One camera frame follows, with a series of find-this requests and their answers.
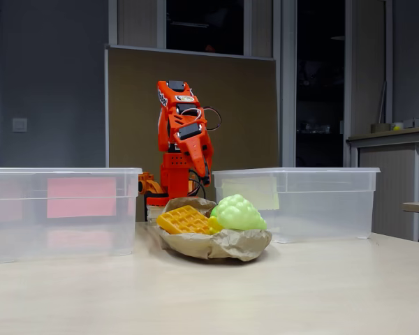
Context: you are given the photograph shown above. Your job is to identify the light green toy grapes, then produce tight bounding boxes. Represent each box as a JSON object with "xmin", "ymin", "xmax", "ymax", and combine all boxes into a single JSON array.
[{"xmin": 209, "ymin": 193, "xmax": 267, "ymax": 231}]

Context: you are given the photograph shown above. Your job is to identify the white servo wire loop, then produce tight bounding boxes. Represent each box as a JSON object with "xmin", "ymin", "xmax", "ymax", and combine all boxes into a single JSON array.
[{"xmin": 180, "ymin": 107, "xmax": 204, "ymax": 121}]

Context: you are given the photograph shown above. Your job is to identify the yellow-green sticky note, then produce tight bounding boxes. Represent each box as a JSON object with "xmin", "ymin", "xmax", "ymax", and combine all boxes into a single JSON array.
[{"xmin": 221, "ymin": 176, "xmax": 280, "ymax": 211}]

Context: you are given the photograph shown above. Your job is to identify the orange clamp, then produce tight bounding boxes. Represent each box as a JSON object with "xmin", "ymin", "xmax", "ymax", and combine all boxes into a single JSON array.
[{"xmin": 138, "ymin": 171, "xmax": 166, "ymax": 196}]

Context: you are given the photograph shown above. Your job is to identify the grey cabinet with counter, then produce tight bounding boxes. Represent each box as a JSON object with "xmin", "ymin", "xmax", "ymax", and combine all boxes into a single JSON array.
[{"xmin": 346, "ymin": 125, "xmax": 419, "ymax": 244}]

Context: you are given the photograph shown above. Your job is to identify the crumpled brown paper bag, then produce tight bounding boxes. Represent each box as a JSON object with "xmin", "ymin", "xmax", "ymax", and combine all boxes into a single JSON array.
[{"xmin": 159, "ymin": 196, "xmax": 273, "ymax": 262}]

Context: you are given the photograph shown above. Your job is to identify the orange toy waffle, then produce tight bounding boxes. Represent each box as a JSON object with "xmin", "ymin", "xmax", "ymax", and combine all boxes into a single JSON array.
[{"xmin": 156, "ymin": 204, "xmax": 212, "ymax": 235}]

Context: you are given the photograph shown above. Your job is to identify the dark servo wire loop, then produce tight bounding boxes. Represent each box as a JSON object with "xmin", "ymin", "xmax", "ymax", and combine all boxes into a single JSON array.
[{"xmin": 202, "ymin": 106, "xmax": 223, "ymax": 133}]

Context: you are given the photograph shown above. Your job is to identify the clear plastic bin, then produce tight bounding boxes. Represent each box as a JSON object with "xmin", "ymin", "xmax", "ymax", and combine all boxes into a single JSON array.
[
  {"xmin": 212, "ymin": 167, "xmax": 381, "ymax": 244},
  {"xmin": 0, "ymin": 167, "xmax": 143, "ymax": 263}
]

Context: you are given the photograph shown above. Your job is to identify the black power cable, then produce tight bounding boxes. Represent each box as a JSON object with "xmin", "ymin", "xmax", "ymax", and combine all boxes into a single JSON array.
[{"xmin": 187, "ymin": 169, "xmax": 207, "ymax": 200}]

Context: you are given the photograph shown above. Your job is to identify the pink sticky note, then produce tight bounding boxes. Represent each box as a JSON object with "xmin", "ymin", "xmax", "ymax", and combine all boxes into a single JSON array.
[{"xmin": 47, "ymin": 177, "xmax": 117, "ymax": 219}]

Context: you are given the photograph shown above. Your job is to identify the plywood base block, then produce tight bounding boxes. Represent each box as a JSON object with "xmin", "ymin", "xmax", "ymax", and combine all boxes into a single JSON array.
[{"xmin": 146, "ymin": 204, "xmax": 168, "ymax": 223}]

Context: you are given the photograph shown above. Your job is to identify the brown pinboard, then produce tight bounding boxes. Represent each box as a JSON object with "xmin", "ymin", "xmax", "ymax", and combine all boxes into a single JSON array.
[{"xmin": 103, "ymin": 44, "xmax": 280, "ymax": 223}]

